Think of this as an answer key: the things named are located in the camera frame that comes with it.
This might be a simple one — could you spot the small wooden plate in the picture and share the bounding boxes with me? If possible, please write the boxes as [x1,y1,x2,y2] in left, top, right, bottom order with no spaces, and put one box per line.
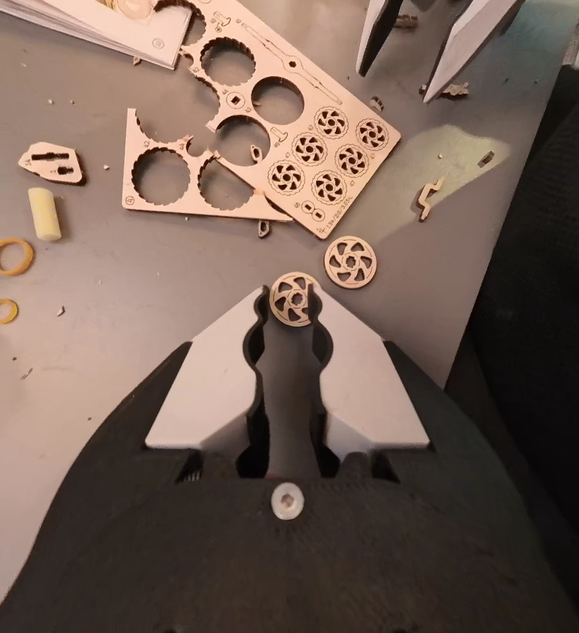
[17,142,87,187]

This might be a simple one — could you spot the person's black clothing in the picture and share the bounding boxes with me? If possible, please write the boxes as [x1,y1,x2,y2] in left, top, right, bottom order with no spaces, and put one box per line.
[443,64,579,633]

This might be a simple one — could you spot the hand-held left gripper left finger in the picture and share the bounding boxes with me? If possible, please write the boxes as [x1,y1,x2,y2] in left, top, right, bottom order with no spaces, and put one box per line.
[145,286,270,478]

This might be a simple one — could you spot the white wax stick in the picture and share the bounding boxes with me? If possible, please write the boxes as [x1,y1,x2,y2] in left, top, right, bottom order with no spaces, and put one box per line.
[27,187,63,242]

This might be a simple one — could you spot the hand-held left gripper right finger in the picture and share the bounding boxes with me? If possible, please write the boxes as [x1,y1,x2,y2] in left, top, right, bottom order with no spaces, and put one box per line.
[309,284,431,478]

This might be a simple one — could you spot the wooden parts sheet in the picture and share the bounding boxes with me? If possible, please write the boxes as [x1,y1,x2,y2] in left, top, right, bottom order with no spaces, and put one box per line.
[121,108,293,223]
[176,0,402,241]

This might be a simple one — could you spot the instruction booklet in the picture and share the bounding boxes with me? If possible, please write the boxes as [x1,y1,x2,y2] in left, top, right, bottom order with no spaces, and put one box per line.
[0,0,194,70]

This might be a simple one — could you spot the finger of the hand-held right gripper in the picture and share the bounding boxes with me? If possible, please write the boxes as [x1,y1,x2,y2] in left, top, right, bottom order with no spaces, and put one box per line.
[422,0,524,104]
[356,0,405,77]

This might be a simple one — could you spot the wooden wheel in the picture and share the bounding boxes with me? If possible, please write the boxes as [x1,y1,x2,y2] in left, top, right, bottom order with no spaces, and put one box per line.
[324,236,378,291]
[269,271,321,328]

